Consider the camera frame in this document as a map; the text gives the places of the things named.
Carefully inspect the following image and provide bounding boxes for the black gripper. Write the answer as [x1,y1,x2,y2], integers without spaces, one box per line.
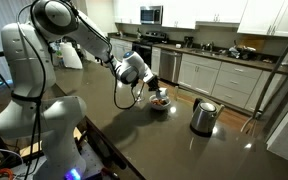
[145,74,165,96]

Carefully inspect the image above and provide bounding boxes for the white bowl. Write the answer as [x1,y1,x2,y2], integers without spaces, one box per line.
[148,94,172,112]

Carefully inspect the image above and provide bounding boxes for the brown mixed nuts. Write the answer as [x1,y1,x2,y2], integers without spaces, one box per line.
[151,97,167,107]

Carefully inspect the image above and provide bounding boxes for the clear glass tumbler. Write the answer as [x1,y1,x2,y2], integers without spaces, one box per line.
[134,81,146,103]

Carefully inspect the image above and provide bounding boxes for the stainless steel dishwasher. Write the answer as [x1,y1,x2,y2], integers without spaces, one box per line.
[159,48,184,85]

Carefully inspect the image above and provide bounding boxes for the black kitchen stove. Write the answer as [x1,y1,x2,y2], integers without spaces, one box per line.
[131,30,169,69]

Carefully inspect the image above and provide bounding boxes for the white double door cabinet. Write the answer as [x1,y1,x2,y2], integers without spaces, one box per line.
[177,53,222,97]

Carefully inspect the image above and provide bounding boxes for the stainless steel electric kettle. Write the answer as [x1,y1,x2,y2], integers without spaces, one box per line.
[189,97,226,138]

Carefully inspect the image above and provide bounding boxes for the black coffee maker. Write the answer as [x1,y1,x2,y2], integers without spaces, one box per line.
[183,35,195,49]

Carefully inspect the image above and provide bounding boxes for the white base cabinet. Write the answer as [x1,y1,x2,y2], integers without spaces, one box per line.
[109,37,134,63]

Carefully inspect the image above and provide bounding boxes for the dark kitchen countertop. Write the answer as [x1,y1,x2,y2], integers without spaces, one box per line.
[107,32,288,75]

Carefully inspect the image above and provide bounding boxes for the metal sink faucet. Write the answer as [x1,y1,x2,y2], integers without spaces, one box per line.
[204,41,216,53]

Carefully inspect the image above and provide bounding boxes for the stainless steel microwave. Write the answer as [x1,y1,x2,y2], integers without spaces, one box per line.
[139,5,164,26]

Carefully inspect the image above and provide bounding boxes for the white drawer cabinet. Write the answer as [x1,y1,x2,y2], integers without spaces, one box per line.
[211,61,263,109]

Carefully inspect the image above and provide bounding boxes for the white upper cabinet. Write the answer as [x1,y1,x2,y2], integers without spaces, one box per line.
[112,0,197,30]
[194,0,249,25]

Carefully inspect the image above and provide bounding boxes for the pile of counter clutter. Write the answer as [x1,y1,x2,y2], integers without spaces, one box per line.
[228,44,258,62]

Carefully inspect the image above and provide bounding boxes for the white tall bin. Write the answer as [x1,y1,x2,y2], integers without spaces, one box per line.
[59,41,84,71]

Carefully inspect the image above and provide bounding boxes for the white perforated mounting plate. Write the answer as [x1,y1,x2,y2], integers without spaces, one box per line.
[12,139,110,180]

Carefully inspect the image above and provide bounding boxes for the white base cabinet doors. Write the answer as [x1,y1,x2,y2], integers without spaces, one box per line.
[244,70,285,113]

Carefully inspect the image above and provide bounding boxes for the wooden cutting board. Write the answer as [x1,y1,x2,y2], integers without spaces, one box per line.
[238,34,268,52]

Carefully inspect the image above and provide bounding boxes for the white upper kitchen cabinets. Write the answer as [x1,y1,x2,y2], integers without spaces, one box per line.
[236,0,288,39]

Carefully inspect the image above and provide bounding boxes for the light wooden base board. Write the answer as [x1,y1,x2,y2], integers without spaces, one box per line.
[19,125,84,158]

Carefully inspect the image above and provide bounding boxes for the black velcro strap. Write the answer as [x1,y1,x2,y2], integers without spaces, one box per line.
[103,54,116,65]

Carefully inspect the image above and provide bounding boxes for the white cable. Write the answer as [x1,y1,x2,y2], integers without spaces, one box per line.
[0,146,21,158]

